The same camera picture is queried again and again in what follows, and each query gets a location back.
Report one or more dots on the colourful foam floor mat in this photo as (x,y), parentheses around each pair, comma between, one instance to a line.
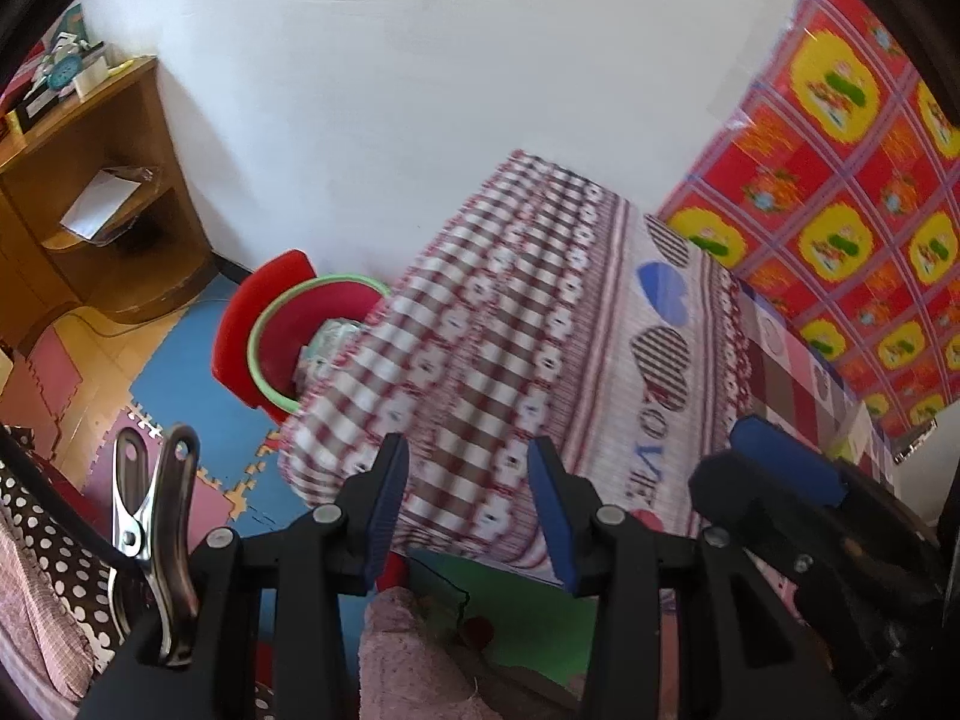
(187,360)

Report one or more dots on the yellow-green packet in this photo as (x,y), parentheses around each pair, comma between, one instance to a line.
(844,448)

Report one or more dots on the green-rimmed red basin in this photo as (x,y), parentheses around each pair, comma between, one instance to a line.
(277,345)

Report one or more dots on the red plastic stool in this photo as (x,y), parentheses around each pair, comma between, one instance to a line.
(232,330)

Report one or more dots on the clear sleeve with paper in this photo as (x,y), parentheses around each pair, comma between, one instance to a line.
(101,202)

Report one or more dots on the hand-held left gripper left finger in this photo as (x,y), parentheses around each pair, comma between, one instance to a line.
(382,525)

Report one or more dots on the black box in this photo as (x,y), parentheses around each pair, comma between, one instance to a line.
(37,109)

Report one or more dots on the person's pink fleece leg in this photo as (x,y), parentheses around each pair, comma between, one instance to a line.
(420,660)

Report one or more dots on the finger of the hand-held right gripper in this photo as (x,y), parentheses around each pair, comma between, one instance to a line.
(757,510)
(787,457)

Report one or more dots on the black polka dot cloth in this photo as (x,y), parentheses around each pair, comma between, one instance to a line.
(52,562)

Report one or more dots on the wooden desk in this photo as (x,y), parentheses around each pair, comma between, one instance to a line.
(150,135)

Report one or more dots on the pink woven cloth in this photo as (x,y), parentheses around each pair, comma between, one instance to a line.
(37,630)

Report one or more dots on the metal spring clip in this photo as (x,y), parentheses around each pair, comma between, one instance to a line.
(135,532)
(915,444)

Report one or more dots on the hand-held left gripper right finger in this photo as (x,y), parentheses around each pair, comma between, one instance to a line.
(559,532)

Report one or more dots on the blue alarm clock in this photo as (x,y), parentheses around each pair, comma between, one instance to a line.
(60,69)

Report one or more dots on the red floral wall cloth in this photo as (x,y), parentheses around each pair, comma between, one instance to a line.
(825,202)

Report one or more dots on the teal wet wipes pack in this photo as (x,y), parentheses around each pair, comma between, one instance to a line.
(330,352)

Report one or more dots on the teal box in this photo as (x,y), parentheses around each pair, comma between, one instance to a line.
(71,24)

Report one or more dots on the patchwork printed bedsheet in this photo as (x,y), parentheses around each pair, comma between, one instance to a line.
(525,315)

